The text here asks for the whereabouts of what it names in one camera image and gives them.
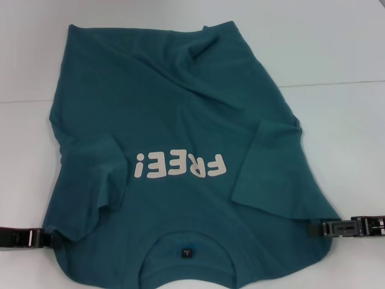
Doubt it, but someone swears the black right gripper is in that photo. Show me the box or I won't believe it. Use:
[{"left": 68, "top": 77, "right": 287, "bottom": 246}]
[{"left": 306, "top": 214, "right": 385, "bottom": 239}]

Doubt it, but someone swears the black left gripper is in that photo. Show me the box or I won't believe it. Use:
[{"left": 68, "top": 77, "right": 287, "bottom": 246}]
[{"left": 0, "top": 226, "right": 58, "bottom": 250}]

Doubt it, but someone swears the teal t-shirt with FREE print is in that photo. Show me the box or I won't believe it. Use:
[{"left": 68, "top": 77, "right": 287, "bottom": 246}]
[{"left": 40, "top": 20, "right": 345, "bottom": 289}]

